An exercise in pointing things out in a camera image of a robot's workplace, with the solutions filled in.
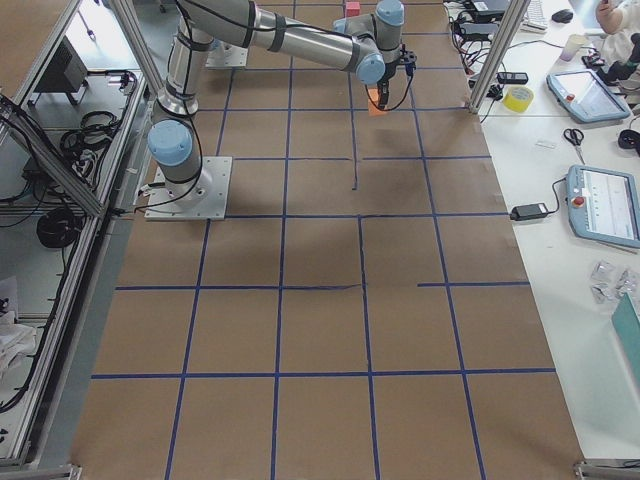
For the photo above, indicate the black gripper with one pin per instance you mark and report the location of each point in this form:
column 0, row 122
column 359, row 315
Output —
column 384, row 85

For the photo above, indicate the orange foam cube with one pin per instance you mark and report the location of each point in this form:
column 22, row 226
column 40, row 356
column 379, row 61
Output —
column 373, row 94

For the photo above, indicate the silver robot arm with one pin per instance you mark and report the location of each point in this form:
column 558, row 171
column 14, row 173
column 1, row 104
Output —
column 219, row 34

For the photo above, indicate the pink foam cube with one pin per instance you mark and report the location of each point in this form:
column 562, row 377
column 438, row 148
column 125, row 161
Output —
column 352, row 8

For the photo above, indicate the yellow tape roll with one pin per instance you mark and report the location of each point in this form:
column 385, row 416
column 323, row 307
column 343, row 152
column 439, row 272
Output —
column 518, row 98

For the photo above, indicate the black power adapter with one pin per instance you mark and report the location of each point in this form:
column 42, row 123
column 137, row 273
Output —
column 528, row 212

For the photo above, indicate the white paper cup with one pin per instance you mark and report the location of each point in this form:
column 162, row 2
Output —
column 572, row 46

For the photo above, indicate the black scissors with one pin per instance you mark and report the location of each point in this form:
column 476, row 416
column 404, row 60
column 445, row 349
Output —
column 575, row 137

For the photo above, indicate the far blue teach pendant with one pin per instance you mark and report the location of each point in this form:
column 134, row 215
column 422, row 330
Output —
column 586, row 97

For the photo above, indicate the blue teach pendant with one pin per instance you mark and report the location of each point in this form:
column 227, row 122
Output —
column 603, row 205
column 586, row 97

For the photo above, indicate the near blue teach pendant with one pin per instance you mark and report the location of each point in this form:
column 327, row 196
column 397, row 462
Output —
column 603, row 205

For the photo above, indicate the aluminium frame post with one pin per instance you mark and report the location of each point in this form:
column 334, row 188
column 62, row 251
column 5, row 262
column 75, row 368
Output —
column 510, row 24

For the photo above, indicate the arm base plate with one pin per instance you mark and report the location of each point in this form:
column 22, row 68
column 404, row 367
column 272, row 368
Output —
column 206, row 200
column 226, row 56

